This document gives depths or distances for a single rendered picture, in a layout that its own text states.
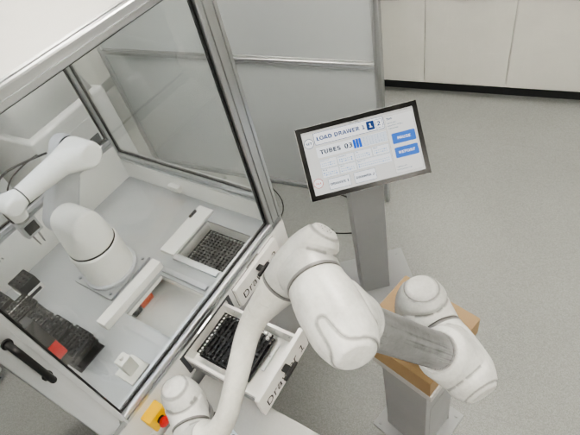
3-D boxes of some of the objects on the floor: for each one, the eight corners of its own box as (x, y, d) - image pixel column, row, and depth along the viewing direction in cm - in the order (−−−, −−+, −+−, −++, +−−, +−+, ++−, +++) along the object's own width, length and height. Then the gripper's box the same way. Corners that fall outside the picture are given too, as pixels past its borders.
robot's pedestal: (463, 416, 222) (480, 337, 167) (427, 469, 210) (431, 402, 155) (409, 377, 239) (407, 294, 184) (373, 424, 227) (360, 349, 173)
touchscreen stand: (429, 318, 259) (435, 184, 185) (349, 337, 260) (324, 212, 187) (400, 250, 293) (396, 114, 220) (330, 267, 295) (302, 138, 221)
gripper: (211, 391, 143) (232, 419, 160) (173, 425, 137) (200, 451, 155) (225, 408, 138) (246, 436, 155) (187, 444, 133) (213, 469, 150)
